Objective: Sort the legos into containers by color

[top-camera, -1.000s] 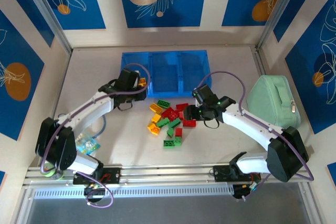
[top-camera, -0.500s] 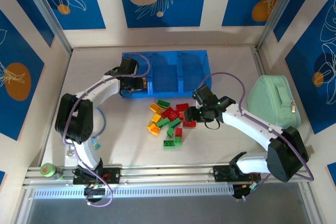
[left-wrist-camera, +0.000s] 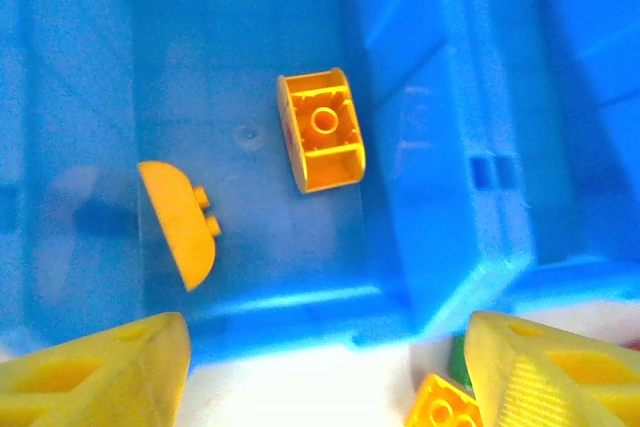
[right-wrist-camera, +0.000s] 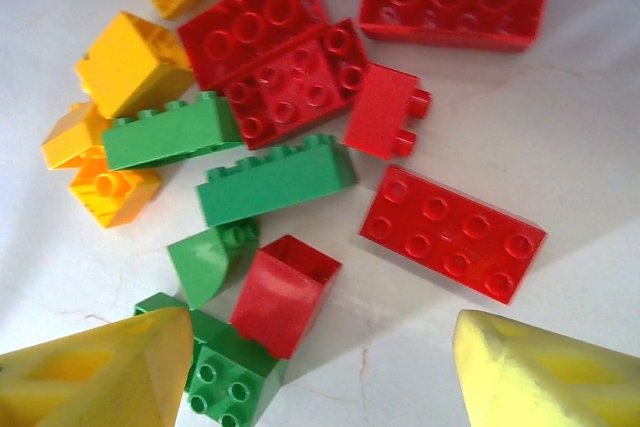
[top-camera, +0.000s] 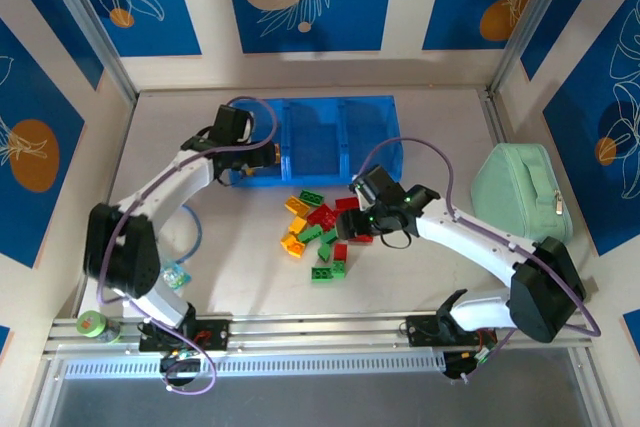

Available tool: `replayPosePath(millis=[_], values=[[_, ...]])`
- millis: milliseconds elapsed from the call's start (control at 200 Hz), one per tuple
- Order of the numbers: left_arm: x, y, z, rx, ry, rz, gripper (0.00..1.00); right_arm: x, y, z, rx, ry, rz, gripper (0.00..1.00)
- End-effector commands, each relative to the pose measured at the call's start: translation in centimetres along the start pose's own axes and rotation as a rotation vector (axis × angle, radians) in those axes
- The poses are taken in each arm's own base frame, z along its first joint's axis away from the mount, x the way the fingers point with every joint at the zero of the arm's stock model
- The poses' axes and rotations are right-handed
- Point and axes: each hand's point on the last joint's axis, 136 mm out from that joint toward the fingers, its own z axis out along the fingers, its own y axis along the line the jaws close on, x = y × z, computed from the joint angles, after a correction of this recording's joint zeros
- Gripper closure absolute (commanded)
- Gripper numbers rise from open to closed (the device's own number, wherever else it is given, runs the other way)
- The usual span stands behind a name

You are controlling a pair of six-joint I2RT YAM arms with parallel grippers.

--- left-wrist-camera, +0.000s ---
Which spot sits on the green lego brick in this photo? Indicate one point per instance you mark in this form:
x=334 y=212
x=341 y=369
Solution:
x=459 y=362

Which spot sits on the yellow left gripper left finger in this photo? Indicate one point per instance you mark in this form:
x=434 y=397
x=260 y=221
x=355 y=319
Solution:
x=100 y=387

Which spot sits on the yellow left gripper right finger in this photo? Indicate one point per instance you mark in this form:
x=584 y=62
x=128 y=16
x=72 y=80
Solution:
x=540 y=387

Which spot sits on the yellow hollow curved lego brick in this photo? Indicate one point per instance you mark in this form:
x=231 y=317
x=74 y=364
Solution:
x=325 y=122

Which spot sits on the blue plastic bin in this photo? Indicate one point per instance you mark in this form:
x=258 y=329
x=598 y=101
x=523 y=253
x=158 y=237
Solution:
x=575 y=97
x=225 y=47

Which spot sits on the yellow half-round lego brick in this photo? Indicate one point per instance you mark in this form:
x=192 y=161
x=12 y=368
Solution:
x=180 y=227

